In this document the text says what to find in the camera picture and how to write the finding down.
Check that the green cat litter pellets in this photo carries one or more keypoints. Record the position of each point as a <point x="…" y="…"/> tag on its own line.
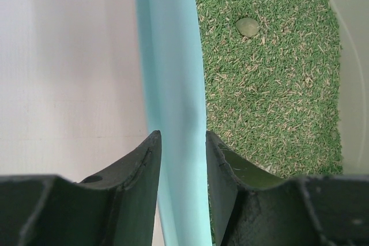
<point x="273" y="97"/>

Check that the teal plastic litter box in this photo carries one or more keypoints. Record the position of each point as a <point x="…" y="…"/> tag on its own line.
<point x="174" y="93"/>

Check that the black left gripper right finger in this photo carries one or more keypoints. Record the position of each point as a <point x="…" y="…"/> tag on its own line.
<point x="250" y="206"/>

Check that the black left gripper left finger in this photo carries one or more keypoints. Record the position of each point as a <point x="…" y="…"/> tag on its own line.
<point x="115" y="206"/>

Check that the grey-green litter clump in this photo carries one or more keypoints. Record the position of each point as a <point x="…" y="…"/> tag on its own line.
<point x="247" y="27"/>

